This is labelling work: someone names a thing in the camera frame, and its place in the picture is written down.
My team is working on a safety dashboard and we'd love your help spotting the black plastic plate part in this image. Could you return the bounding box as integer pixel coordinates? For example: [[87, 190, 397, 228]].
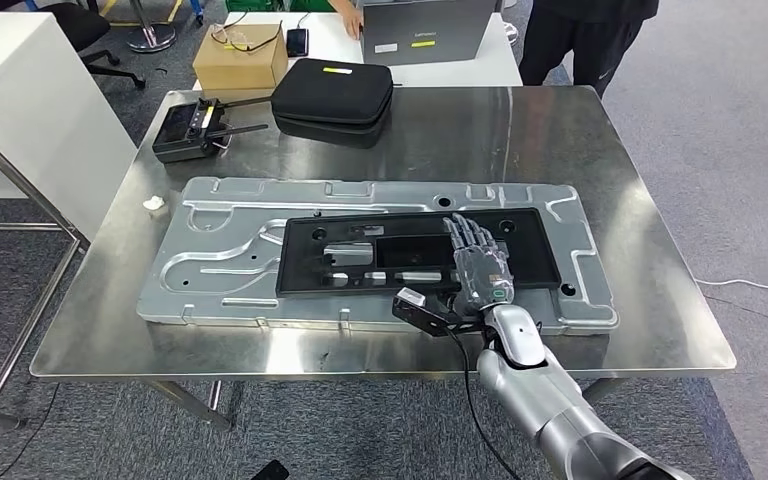
[[275, 207, 564, 298]]

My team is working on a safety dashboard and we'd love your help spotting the black smartphone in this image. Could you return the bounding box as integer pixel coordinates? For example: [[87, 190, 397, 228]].
[[285, 27, 310, 59]]

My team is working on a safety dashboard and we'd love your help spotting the thin black cord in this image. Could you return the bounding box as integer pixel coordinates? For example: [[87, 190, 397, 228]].
[[210, 9, 286, 54]]

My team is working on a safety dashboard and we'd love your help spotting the stainless steel workbench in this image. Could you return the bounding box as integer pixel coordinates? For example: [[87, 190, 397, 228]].
[[29, 84, 738, 432]]

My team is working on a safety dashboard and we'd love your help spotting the black office chair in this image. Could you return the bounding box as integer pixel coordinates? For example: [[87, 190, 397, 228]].
[[29, 0, 148, 91]]

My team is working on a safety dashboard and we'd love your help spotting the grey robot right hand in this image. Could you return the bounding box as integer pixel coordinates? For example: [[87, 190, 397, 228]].
[[442, 213, 516, 316]]

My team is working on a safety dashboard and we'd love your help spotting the brown cardboard box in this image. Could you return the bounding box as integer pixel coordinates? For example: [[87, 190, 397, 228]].
[[191, 23, 289, 102]]

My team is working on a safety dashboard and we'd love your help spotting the steel side table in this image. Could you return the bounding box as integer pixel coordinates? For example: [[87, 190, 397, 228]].
[[0, 89, 92, 429]]

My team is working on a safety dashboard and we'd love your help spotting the black right wrist camera bracket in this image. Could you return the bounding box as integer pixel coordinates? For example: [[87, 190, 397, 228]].
[[391, 296, 488, 339]]

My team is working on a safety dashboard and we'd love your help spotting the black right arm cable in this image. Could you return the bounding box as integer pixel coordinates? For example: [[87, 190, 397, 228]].
[[446, 327, 524, 480]]

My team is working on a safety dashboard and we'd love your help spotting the person's hand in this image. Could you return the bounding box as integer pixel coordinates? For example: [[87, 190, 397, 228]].
[[341, 9, 366, 41]]

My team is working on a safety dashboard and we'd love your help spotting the thin black floor cable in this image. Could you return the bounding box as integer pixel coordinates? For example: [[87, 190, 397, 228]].
[[0, 384, 61, 480]]

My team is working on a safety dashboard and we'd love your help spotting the black zip carry case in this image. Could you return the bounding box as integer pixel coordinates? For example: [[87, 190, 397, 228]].
[[269, 58, 395, 150]]

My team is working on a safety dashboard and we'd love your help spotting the white cabinet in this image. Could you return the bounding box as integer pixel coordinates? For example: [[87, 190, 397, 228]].
[[0, 11, 139, 241]]

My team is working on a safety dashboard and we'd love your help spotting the white floor cable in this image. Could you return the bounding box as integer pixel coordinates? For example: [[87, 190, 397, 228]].
[[695, 278, 768, 293]]

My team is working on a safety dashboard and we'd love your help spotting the grey laptop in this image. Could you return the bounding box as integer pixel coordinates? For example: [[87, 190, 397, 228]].
[[359, 0, 499, 68]]

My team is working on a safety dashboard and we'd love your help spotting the black remote controller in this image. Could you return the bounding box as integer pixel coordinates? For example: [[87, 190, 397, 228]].
[[152, 95, 273, 165]]

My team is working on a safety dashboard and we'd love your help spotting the stamped silver metal panel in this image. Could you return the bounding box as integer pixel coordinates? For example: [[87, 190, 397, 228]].
[[135, 175, 620, 336]]

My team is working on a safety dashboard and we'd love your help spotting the chrome stanchion base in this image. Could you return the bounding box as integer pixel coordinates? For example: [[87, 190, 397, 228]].
[[124, 0, 178, 54]]

